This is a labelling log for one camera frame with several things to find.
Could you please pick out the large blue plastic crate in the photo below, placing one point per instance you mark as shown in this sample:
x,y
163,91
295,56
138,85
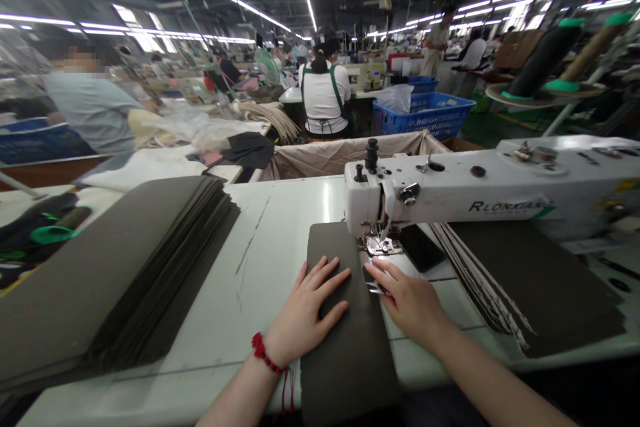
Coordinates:
x,y
430,117

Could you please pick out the clear plastic bag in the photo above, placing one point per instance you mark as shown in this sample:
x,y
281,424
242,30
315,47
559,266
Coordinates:
x,y
395,98

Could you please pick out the black thread cone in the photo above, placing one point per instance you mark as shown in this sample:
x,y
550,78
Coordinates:
x,y
542,59

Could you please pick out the black cloth pile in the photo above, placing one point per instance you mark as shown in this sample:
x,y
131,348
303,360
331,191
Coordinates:
x,y
247,148

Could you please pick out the cream sewing machine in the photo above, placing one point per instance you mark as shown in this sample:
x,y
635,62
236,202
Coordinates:
x,y
371,74

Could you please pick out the crumpled clear plastic sheet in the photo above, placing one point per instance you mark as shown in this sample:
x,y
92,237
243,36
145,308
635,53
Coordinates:
x,y
195,129

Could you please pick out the round thread stand tray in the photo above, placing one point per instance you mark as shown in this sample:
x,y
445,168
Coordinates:
x,y
545,96

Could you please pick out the large stack of olive panels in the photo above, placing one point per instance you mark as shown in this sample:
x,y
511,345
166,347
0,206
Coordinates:
x,y
115,272

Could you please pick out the green desk fan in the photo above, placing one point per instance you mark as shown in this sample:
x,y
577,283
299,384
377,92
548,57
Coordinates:
x,y
267,66

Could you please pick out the white cloth pile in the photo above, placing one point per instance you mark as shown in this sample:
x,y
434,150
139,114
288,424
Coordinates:
x,y
145,169

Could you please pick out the person's left hand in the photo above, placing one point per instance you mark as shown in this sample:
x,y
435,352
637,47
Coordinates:
x,y
295,317

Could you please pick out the dark olive fabric strip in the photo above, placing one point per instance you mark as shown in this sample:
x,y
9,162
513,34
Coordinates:
x,y
350,362

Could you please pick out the tan thread cone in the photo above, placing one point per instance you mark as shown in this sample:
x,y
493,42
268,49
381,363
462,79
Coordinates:
x,y
590,51

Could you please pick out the person's right hand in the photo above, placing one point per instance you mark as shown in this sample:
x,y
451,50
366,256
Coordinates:
x,y
412,304

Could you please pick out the small thread snips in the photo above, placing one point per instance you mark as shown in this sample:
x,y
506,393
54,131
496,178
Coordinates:
x,y
375,288

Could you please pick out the cloth-lined cardboard box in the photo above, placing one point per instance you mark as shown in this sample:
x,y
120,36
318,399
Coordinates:
x,y
320,157

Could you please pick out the dark blue plastic crate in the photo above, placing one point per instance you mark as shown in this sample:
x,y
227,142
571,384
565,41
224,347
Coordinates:
x,y
40,142

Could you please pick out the fanned stack of white-edged panels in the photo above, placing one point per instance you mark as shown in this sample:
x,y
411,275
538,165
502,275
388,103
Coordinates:
x,y
540,287

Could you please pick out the small blue plastic crate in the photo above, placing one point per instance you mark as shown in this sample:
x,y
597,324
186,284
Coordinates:
x,y
424,83

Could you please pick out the pile of beige strips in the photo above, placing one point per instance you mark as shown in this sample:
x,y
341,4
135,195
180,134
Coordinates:
x,y
272,122

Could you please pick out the white industrial sewing machine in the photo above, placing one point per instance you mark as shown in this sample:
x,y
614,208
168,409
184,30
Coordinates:
x,y
500,192

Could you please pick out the black flat phone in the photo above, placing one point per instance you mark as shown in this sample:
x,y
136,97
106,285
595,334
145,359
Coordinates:
x,y
421,248

